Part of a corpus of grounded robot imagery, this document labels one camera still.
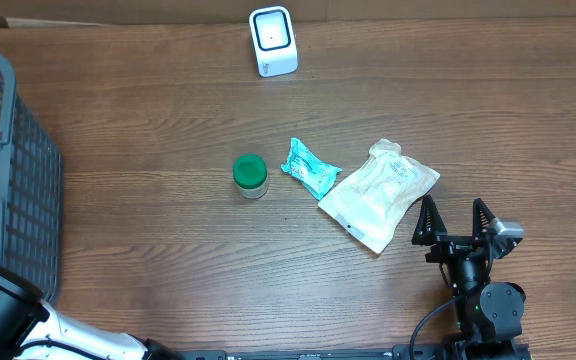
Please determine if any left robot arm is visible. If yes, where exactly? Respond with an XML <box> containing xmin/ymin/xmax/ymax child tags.
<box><xmin>0</xmin><ymin>215</ymin><xmax>181</xmax><ymax>359</ymax></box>

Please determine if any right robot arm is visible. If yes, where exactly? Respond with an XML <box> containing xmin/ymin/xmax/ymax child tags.
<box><xmin>408</xmin><ymin>195</ymin><xmax>530</xmax><ymax>359</ymax></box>

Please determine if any white barcode scanner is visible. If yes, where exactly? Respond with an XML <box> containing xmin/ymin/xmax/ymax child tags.
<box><xmin>249</xmin><ymin>6</ymin><xmax>298</xmax><ymax>78</ymax></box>

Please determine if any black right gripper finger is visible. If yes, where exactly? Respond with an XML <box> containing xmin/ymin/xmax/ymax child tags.
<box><xmin>411</xmin><ymin>195</ymin><xmax>448</xmax><ymax>246</ymax></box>
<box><xmin>472</xmin><ymin>198</ymin><xmax>496</xmax><ymax>239</ymax></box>

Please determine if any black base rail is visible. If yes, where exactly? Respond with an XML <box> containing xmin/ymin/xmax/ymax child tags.
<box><xmin>172</xmin><ymin>343</ymin><xmax>534</xmax><ymax>360</ymax></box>

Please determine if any grey plastic basket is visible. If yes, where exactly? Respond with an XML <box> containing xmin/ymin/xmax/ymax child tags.
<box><xmin>0</xmin><ymin>55</ymin><xmax>64</xmax><ymax>304</ymax></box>

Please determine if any beige plastic pouch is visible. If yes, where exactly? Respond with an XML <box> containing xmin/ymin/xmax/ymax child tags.
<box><xmin>318</xmin><ymin>139</ymin><xmax>440</xmax><ymax>254</ymax></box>

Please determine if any green lid jar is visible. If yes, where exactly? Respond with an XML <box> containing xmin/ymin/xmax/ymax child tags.
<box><xmin>232</xmin><ymin>154</ymin><xmax>268</xmax><ymax>199</ymax></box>

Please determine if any teal tissue pack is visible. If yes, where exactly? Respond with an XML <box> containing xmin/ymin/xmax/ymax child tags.
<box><xmin>281</xmin><ymin>137</ymin><xmax>342</xmax><ymax>200</ymax></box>

